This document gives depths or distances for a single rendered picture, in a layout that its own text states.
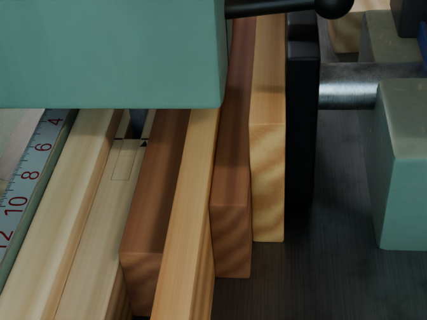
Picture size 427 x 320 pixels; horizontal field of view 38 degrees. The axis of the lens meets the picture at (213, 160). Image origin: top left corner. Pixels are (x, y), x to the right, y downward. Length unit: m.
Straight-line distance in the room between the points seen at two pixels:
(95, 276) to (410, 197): 0.14
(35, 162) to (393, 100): 0.17
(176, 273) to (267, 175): 0.08
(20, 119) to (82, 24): 0.34
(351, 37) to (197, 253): 0.26
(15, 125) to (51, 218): 0.33
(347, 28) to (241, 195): 0.21
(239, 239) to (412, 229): 0.08
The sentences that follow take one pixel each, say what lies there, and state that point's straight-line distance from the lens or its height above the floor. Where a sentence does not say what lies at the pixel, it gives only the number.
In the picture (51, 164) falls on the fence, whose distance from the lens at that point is 0.30.
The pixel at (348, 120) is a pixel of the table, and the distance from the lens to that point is 0.40.
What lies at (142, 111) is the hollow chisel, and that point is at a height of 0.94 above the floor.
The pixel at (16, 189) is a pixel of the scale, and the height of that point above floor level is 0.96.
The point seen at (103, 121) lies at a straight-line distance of 0.32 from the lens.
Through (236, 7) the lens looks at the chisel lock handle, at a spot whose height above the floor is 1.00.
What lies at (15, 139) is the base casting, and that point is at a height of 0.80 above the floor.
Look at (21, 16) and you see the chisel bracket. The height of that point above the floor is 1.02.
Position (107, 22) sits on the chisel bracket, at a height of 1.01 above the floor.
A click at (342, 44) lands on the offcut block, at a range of 0.46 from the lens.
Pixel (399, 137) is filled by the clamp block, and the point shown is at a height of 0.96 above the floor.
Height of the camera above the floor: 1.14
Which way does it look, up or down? 41 degrees down
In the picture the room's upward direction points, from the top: 5 degrees counter-clockwise
